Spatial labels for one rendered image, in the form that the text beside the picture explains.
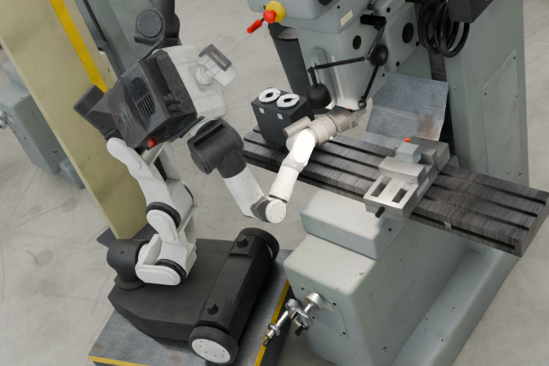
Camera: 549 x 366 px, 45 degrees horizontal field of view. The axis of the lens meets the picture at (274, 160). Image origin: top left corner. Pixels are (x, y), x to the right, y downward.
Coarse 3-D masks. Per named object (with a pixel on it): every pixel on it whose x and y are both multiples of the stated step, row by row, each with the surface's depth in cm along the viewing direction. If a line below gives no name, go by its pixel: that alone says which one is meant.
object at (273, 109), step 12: (264, 96) 267; (276, 96) 264; (288, 96) 262; (300, 96) 262; (252, 108) 270; (264, 108) 264; (276, 108) 260; (288, 108) 257; (300, 108) 258; (264, 120) 270; (276, 120) 263; (288, 120) 257; (312, 120) 265; (264, 132) 276; (276, 132) 269
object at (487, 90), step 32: (512, 0) 256; (480, 32) 242; (512, 32) 263; (416, 64) 253; (448, 64) 243; (480, 64) 249; (512, 64) 270; (448, 96) 253; (480, 96) 256; (512, 96) 279; (448, 128) 264; (480, 128) 263; (512, 128) 288; (480, 160) 271; (512, 160) 298
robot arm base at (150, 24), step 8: (152, 8) 204; (136, 16) 205; (144, 16) 204; (152, 16) 203; (160, 16) 203; (176, 16) 216; (136, 24) 206; (144, 24) 204; (152, 24) 204; (160, 24) 203; (136, 32) 206; (144, 32) 205; (152, 32) 204; (160, 32) 204; (176, 32) 217; (136, 40) 207; (144, 40) 206; (152, 40) 206; (168, 40) 209; (176, 40) 217
